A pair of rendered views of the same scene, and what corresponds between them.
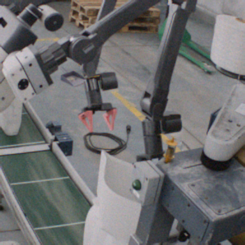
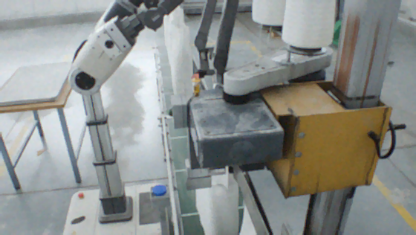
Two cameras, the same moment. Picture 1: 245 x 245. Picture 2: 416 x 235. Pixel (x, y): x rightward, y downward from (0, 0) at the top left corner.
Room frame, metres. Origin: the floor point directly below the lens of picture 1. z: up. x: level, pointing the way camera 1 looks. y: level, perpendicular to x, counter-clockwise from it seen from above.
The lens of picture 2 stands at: (0.11, -0.55, 1.81)
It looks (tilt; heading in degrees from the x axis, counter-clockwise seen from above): 29 degrees down; 23
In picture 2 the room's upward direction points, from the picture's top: 1 degrees counter-clockwise
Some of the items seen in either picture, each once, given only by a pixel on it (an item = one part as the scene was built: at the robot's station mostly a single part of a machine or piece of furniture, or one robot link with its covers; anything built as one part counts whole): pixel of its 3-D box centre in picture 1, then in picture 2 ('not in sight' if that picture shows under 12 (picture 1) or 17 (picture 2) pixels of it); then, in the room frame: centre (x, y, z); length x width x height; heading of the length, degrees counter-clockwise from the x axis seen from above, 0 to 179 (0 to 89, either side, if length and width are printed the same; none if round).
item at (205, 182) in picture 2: not in sight; (197, 179); (1.02, -0.12, 0.98); 0.09 x 0.05 x 0.05; 122
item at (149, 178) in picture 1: (146, 183); (179, 111); (0.98, -0.08, 1.28); 0.08 x 0.05 x 0.09; 32
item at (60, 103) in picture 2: not in sight; (48, 121); (1.93, 1.75, 0.37); 0.95 x 0.62 x 0.75; 32
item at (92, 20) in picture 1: (114, 13); not in sight; (7.07, 0.38, 0.22); 1.21 x 0.84 x 0.14; 122
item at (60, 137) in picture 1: (55, 136); not in sight; (2.77, 0.43, 0.35); 0.30 x 0.15 x 0.15; 32
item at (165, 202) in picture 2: not in sight; (160, 196); (1.05, 0.07, 0.81); 0.08 x 0.08 x 0.06; 32
